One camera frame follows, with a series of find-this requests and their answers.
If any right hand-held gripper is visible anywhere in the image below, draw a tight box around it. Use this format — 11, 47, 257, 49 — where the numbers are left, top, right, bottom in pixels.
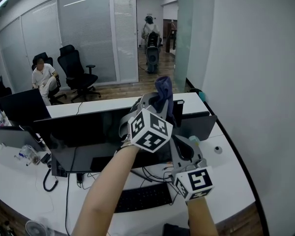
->
169, 134, 215, 202

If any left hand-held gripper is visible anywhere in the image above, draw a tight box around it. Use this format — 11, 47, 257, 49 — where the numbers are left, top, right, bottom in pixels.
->
119, 93, 174, 154

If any blue cloth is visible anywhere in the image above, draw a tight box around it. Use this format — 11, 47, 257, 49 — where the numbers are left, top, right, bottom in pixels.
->
154, 76, 177, 127

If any large curved black monitor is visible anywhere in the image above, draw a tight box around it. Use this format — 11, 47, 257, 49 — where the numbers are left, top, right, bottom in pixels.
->
33, 99, 185, 174

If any person's left forearm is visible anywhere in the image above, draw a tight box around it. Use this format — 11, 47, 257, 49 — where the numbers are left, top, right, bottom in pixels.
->
71, 145, 141, 236

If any person's right forearm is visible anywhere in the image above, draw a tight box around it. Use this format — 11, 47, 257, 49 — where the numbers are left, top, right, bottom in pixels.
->
186, 197, 218, 236

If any black computer monitor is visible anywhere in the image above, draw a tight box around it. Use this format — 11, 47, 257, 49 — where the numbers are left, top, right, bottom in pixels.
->
0, 88, 52, 127

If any silver wristwatch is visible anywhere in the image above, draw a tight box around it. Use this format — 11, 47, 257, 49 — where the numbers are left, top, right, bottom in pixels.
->
121, 134, 133, 147

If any grey round device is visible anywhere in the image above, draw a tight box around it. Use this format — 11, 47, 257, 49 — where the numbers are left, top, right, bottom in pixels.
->
146, 45, 160, 66

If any black keyboard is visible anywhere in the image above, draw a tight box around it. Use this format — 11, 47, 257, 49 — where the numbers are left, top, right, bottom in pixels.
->
114, 183, 173, 213

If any brown wooden furniture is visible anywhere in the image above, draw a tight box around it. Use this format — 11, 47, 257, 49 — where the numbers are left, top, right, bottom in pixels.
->
163, 18, 177, 53

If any frosted glass panel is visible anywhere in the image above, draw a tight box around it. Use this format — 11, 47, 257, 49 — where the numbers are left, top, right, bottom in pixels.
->
174, 0, 195, 93

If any black rectangular pad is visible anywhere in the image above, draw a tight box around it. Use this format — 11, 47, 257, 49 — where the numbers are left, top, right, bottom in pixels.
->
162, 223, 190, 236

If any black office chair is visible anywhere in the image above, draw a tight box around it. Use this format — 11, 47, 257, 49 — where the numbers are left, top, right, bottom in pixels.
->
0, 71, 12, 113
32, 52, 67, 105
57, 44, 101, 103

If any clear cup with brown contents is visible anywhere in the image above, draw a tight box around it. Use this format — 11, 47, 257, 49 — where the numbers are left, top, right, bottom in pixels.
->
30, 153, 41, 166

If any clear plastic bottle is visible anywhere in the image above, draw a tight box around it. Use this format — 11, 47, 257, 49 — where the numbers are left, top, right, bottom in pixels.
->
19, 144, 37, 159

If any grey laptop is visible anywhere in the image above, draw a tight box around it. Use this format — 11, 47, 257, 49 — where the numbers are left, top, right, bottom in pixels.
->
0, 125, 46, 152

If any white desk fan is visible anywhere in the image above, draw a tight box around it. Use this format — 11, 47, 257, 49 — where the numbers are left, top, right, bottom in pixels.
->
25, 220, 49, 236

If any tangled thin black cable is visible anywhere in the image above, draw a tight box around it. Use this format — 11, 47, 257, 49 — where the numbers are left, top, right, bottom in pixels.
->
141, 166, 177, 184

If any glass wall with white blinds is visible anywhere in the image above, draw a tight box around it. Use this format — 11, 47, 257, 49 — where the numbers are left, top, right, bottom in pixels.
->
0, 0, 139, 93

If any thick black power cable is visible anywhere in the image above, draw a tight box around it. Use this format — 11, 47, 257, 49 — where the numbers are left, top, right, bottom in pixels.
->
65, 146, 77, 236

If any black coiled cord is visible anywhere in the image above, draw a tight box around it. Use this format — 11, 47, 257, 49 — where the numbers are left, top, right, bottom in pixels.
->
43, 167, 59, 193

